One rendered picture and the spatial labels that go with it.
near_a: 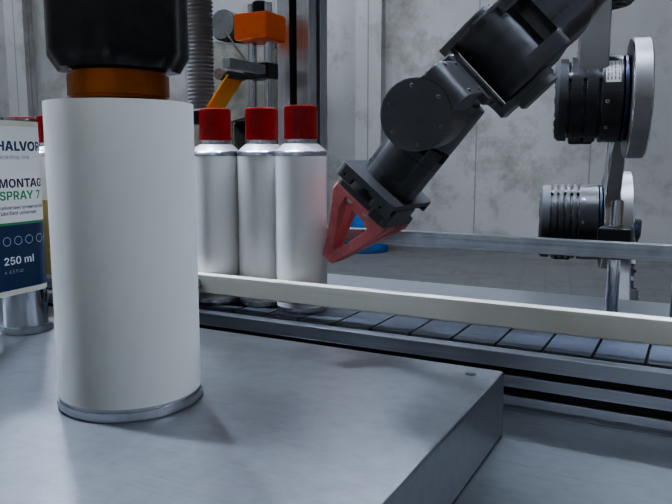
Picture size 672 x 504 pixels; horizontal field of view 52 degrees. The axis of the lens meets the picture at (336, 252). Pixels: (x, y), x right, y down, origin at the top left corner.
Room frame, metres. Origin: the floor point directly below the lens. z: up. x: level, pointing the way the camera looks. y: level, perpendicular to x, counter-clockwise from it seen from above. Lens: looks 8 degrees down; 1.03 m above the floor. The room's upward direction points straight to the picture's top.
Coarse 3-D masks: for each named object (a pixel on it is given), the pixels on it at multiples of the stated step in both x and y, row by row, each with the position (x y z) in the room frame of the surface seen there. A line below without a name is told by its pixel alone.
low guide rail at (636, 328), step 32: (224, 288) 0.69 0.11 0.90; (256, 288) 0.67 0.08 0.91; (288, 288) 0.65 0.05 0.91; (320, 288) 0.63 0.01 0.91; (352, 288) 0.62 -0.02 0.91; (448, 320) 0.58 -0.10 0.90; (480, 320) 0.56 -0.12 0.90; (512, 320) 0.55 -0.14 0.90; (544, 320) 0.54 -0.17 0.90; (576, 320) 0.53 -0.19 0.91; (608, 320) 0.52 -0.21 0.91; (640, 320) 0.51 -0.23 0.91
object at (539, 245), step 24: (384, 240) 0.69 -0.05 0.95; (408, 240) 0.67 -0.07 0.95; (432, 240) 0.66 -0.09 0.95; (456, 240) 0.65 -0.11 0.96; (480, 240) 0.64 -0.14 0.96; (504, 240) 0.63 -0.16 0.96; (528, 240) 0.62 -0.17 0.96; (552, 240) 0.61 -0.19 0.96; (576, 240) 0.60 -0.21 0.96; (600, 240) 0.60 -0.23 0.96
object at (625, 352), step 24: (48, 288) 0.81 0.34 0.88; (240, 312) 0.68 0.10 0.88; (264, 312) 0.68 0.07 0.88; (336, 312) 0.68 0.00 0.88; (360, 312) 0.68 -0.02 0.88; (432, 336) 0.59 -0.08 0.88; (456, 336) 0.58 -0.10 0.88; (480, 336) 0.58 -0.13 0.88; (504, 336) 0.59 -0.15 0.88; (528, 336) 0.58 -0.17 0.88; (552, 336) 0.59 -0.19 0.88; (576, 336) 0.58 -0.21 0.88; (624, 360) 0.51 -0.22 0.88; (648, 360) 0.51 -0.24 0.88
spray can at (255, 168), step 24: (264, 120) 0.71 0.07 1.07; (264, 144) 0.71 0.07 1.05; (240, 168) 0.71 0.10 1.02; (264, 168) 0.70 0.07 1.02; (240, 192) 0.71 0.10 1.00; (264, 192) 0.70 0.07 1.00; (240, 216) 0.71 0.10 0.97; (264, 216) 0.70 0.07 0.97; (240, 240) 0.71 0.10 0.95; (264, 240) 0.70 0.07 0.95; (240, 264) 0.71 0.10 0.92; (264, 264) 0.70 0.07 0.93
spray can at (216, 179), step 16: (208, 112) 0.72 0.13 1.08; (224, 112) 0.73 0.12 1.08; (208, 128) 0.72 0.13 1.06; (224, 128) 0.73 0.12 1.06; (208, 144) 0.72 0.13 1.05; (224, 144) 0.72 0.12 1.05; (208, 160) 0.71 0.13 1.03; (224, 160) 0.71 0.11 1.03; (208, 176) 0.71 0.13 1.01; (224, 176) 0.71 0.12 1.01; (208, 192) 0.71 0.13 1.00; (224, 192) 0.71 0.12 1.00; (208, 208) 0.71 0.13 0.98; (224, 208) 0.71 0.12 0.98; (208, 224) 0.71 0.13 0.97; (224, 224) 0.71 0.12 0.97; (208, 240) 0.71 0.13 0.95; (224, 240) 0.71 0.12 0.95; (208, 256) 0.71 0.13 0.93; (224, 256) 0.71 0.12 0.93; (208, 272) 0.71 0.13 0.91; (224, 272) 0.71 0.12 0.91; (208, 304) 0.71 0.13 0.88; (224, 304) 0.71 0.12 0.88
